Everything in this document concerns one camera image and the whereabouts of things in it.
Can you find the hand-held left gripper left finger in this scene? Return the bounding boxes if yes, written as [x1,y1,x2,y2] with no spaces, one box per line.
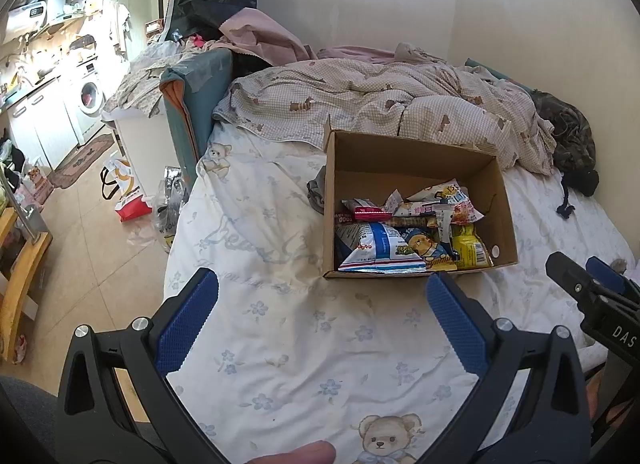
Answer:
[56,267,234,464]

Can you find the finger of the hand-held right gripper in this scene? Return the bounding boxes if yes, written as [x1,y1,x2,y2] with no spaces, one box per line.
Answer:
[586,257,640,299]
[545,251,609,313]

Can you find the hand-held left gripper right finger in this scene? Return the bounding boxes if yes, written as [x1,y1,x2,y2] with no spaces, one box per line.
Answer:
[425,271,594,464]

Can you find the yellow snack packet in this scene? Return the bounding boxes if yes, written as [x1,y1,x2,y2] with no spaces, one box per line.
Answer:
[450,224,494,270]

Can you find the yellow and blue cartoon packet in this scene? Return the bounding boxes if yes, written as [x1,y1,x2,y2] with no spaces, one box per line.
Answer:
[400,227,459,265]

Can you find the blue and white snack packet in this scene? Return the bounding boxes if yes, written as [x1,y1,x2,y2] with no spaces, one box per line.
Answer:
[335,221,429,274]

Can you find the white red-edged snack packet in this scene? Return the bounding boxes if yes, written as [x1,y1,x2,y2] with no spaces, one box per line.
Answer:
[407,180,485,225]

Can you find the brown cardboard box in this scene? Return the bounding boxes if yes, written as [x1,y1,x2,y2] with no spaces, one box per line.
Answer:
[322,114,519,279]

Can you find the person's left hand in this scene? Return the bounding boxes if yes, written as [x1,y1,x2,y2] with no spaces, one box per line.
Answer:
[248,440,337,464]

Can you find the white floral bed sheet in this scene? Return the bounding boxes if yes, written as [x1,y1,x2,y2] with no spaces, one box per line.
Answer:
[162,121,636,464]

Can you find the silver foil bag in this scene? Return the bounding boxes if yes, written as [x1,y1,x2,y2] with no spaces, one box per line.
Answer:
[155,167,189,248]

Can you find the red bag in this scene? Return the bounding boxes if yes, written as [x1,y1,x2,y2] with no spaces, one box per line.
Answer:
[115,191,153,221]

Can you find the dark camouflage garment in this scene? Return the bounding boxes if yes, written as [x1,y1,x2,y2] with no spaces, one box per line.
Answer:
[530,89,600,218]

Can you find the white and orange shopping bag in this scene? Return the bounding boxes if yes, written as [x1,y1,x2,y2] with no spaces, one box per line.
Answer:
[100,151,141,200]

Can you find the white low cabinet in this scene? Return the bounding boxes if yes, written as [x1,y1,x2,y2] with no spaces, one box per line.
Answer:
[102,112,181,206]

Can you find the grey cloth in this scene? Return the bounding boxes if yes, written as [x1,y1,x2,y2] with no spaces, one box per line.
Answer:
[306,164,329,215]

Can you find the patterned floor rug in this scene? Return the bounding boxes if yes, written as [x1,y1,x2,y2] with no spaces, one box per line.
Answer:
[47,133,116,189]

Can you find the teal padded headboard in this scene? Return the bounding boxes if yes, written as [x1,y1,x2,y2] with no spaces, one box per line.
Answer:
[160,47,236,190]

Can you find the beige printed cloth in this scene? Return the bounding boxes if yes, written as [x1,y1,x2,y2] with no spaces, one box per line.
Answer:
[102,57,171,118]

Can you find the beige checked bear quilt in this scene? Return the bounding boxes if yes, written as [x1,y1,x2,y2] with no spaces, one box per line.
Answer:
[212,42,558,176]

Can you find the white kitchen base cabinets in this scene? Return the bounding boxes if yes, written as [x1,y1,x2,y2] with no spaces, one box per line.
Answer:
[7,77,81,170]

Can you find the white washing machine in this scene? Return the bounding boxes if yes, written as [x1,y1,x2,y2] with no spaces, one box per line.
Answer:
[65,57,108,143]

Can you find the pink cloth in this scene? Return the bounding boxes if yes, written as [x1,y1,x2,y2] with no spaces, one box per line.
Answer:
[220,7,321,66]

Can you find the hanging pale towel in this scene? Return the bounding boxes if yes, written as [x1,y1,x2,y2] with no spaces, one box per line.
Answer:
[112,2,132,53]

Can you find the white water heater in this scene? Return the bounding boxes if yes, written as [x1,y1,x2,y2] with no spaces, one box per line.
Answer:
[7,0,49,31]

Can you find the wooden chair frame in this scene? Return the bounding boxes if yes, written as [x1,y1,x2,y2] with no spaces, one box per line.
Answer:
[0,207,53,363]

